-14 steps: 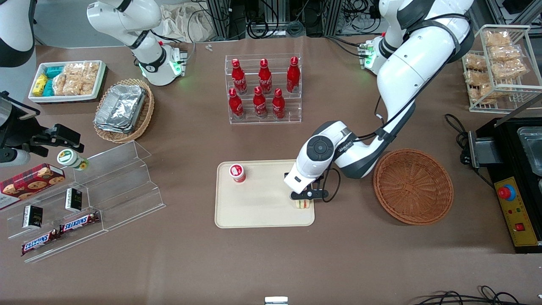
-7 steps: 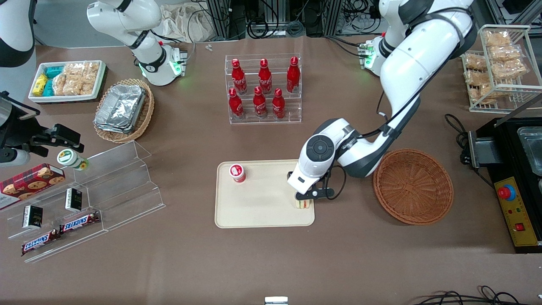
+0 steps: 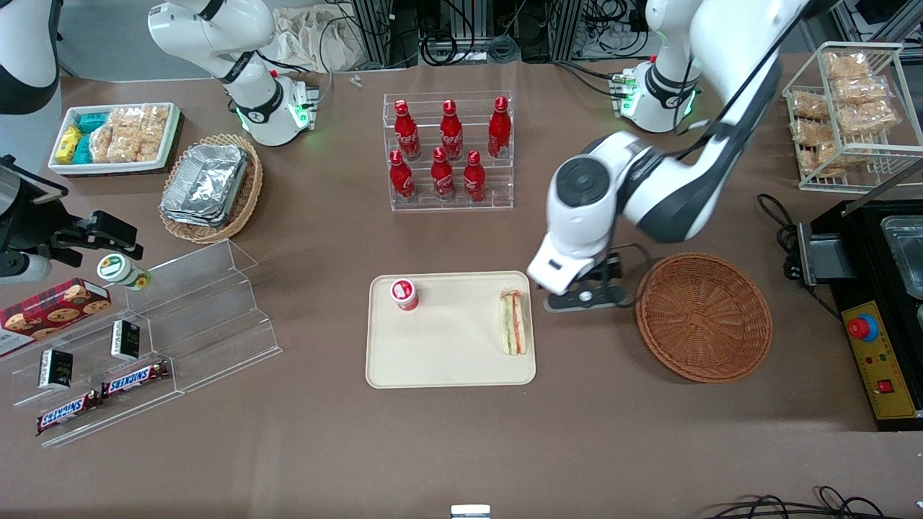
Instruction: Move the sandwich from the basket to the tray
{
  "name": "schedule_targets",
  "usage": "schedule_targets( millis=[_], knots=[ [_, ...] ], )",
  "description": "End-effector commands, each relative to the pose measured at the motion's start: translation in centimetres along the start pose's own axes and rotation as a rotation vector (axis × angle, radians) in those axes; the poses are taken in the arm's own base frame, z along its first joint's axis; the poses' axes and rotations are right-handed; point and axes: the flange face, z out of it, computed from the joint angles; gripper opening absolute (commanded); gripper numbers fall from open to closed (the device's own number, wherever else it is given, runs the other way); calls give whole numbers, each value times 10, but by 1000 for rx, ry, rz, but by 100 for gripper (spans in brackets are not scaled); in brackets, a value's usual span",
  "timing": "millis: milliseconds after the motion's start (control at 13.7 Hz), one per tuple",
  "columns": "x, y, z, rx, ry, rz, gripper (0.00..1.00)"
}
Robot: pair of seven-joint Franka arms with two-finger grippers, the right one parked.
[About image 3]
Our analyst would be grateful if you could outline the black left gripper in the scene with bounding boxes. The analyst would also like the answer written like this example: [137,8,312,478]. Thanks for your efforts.
[558,252,625,297]

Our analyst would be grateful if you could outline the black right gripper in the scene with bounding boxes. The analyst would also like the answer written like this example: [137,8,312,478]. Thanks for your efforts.
[0,160,145,263]

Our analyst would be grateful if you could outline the triangle sandwich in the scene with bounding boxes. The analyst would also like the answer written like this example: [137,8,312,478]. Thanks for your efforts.
[499,288,529,357]

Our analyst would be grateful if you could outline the round brown wicker basket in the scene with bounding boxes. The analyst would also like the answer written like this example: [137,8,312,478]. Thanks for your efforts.
[635,252,774,383]

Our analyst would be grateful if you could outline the white rectangular snack tray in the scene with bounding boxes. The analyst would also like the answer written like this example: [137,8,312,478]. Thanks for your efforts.
[48,102,182,177]

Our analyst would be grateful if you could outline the oval tan wicker basket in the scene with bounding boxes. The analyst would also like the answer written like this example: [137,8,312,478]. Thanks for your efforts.
[159,133,264,244]

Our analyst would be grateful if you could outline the beige plastic tray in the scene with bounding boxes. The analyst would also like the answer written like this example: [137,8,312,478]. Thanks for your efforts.
[366,271,537,389]

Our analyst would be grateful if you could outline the green white drink cup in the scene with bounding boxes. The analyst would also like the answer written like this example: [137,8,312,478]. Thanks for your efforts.
[97,254,152,292]

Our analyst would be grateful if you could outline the aluminium foil container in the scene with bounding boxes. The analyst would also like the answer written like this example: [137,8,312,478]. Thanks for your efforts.
[164,143,249,218]
[159,202,235,229]

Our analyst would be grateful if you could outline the red plaid cookie box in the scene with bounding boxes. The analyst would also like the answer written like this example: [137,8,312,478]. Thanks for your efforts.
[0,278,112,359]

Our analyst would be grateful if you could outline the small black box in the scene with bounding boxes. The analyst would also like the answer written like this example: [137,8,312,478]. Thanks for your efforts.
[110,320,141,361]
[37,349,74,391]

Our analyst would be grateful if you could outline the yellow snack packet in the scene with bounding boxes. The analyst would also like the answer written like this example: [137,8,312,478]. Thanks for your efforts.
[56,126,83,164]

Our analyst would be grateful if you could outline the clear acrylic stepped shelf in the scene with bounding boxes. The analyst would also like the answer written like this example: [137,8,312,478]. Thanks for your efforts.
[0,240,283,449]

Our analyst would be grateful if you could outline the clear acrylic bottle rack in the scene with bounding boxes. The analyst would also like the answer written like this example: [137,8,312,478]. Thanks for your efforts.
[382,90,515,213]

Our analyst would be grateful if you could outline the Snickers chocolate bar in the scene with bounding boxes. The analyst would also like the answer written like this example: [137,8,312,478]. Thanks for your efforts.
[101,360,172,399]
[36,390,103,436]

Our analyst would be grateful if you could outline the red cola bottle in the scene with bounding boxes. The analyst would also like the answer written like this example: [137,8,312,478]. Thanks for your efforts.
[394,99,423,161]
[488,96,512,159]
[431,147,456,203]
[440,99,464,161]
[389,150,416,205]
[463,150,487,205]

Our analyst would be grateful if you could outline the red white yogurt cup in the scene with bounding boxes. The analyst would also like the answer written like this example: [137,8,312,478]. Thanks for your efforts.
[390,278,420,311]

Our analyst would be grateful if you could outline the bagged fried snack pack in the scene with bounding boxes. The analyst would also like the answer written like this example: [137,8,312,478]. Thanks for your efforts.
[836,101,899,136]
[800,143,852,177]
[791,92,830,120]
[792,119,836,146]
[831,76,889,105]
[826,54,870,80]

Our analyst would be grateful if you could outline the black countertop appliance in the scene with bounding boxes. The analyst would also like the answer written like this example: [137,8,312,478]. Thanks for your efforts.
[796,198,923,305]

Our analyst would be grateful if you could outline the white cloth bag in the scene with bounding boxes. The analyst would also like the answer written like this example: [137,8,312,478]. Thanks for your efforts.
[273,6,365,73]

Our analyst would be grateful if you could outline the yellow black emergency stop box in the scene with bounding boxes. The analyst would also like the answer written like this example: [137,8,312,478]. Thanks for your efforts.
[829,288,923,433]

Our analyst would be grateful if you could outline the steel pan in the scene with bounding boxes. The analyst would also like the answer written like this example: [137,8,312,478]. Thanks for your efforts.
[880,215,923,301]

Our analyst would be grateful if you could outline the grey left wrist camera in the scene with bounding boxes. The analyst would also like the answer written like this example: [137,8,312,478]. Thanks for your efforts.
[543,285,630,314]

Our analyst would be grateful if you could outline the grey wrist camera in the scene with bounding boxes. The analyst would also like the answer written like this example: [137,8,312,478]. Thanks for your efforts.
[543,285,630,314]
[0,252,53,284]

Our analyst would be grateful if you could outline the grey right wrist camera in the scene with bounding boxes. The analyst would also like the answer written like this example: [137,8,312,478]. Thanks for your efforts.
[0,252,53,284]

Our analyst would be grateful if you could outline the black appliance power cable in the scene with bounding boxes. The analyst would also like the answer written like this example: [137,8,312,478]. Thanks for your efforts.
[756,193,843,319]

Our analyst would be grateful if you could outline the black left base cables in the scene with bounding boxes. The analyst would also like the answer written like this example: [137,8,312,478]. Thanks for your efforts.
[554,61,630,99]

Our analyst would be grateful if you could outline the black base cables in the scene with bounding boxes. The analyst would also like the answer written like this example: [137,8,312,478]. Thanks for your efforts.
[254,14,334,109]
[554,61,630,99]

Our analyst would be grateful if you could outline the black right base cables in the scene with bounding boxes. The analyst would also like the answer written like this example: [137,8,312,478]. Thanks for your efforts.
[254,14,334,109]

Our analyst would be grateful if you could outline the aluminium frame post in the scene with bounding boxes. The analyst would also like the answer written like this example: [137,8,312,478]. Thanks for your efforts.
[549,0,583,63]
[352,0,420,70]

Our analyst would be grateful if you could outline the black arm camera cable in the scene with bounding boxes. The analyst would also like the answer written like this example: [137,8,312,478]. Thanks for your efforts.
[674,0,812,156]

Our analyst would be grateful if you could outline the black floor cable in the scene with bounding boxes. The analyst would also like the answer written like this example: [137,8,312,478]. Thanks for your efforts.
[703,494,923,519]
[815,486,888,519]

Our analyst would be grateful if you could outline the black coiled cable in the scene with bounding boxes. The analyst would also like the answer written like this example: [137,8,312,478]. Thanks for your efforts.
[421,30,462,67]

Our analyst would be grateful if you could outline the white wire basket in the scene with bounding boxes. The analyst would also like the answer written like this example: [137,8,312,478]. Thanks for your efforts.
[782,42,923,192]

